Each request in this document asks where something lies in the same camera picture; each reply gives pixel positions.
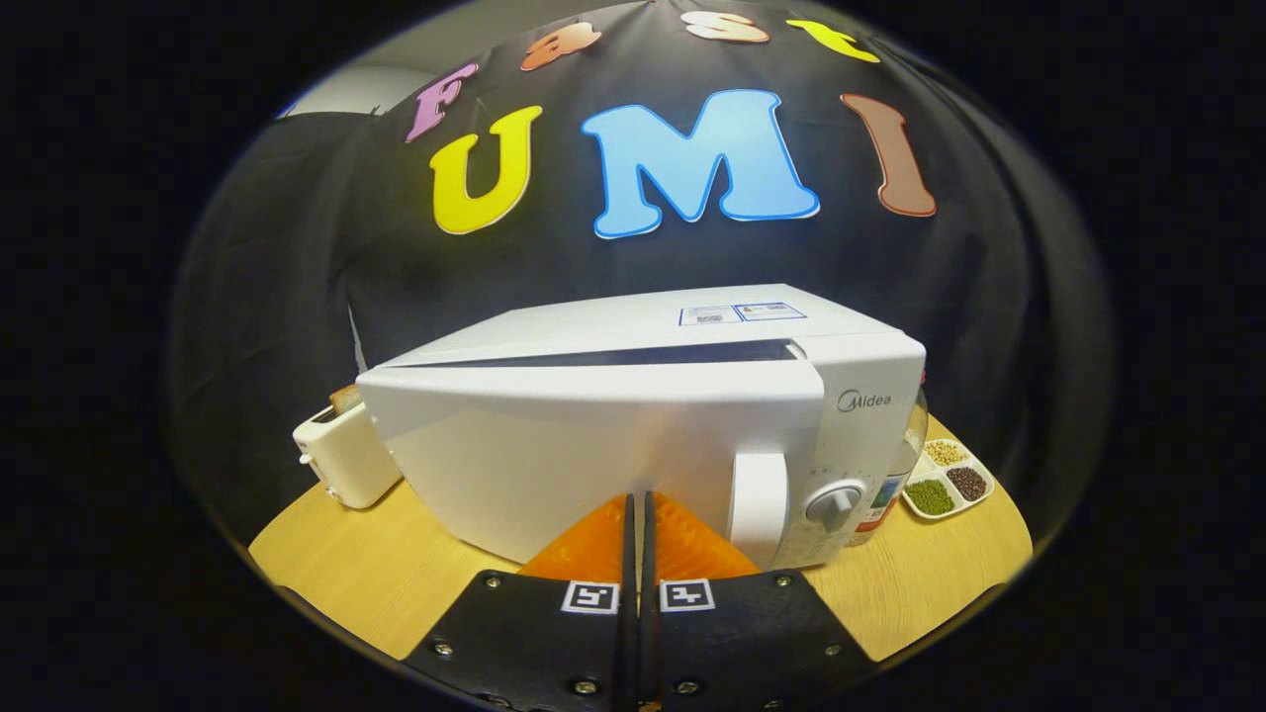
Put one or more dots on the toast slice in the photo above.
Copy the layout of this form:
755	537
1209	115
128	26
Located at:
345	399

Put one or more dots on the white microwave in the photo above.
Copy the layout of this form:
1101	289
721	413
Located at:
554	455

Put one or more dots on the white divided bean tray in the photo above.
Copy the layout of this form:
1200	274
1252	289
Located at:
940	473

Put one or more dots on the white toaster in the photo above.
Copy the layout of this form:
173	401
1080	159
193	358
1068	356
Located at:
341	460

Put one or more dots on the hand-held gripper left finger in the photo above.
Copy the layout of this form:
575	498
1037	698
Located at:
534	643

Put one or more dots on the clear plastic bottle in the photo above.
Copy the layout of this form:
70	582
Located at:
895	489

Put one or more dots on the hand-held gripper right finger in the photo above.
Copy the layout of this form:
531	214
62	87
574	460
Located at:
752	643

